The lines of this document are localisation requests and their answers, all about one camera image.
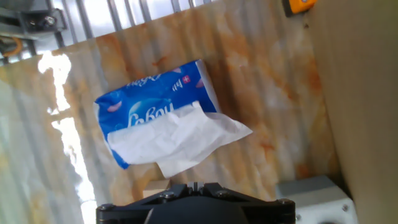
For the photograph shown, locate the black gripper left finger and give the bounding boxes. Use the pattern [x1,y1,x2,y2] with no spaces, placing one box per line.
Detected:
[95,182,197,224]

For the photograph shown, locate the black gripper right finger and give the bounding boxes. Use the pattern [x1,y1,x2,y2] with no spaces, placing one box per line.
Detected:
[196,182,296,224]

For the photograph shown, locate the grey box green button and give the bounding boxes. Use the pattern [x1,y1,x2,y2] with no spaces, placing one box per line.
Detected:
[275,175,358,224]

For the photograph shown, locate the aluminium frame rail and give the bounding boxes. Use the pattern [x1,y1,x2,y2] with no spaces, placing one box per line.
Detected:
[0,6,32,40]

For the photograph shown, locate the orange box red mushroom button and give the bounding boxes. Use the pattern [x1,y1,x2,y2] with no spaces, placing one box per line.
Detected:
[282,0,318,18]

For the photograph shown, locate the marble pattern mat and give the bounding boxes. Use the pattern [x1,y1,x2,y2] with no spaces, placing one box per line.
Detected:
[0,0,343,224]

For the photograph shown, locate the white tissue sheet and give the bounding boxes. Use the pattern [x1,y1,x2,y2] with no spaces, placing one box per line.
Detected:
[106,101,253,179]

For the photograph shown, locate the metal frame bracket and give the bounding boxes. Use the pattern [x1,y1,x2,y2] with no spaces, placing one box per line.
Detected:
[18,7,68,35]

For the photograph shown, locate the brown cardboard divider board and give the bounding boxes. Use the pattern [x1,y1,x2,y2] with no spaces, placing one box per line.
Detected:
[306,0,398,224]

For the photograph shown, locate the blue tissue pack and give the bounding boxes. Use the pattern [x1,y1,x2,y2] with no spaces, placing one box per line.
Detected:
[93,58,221,170]

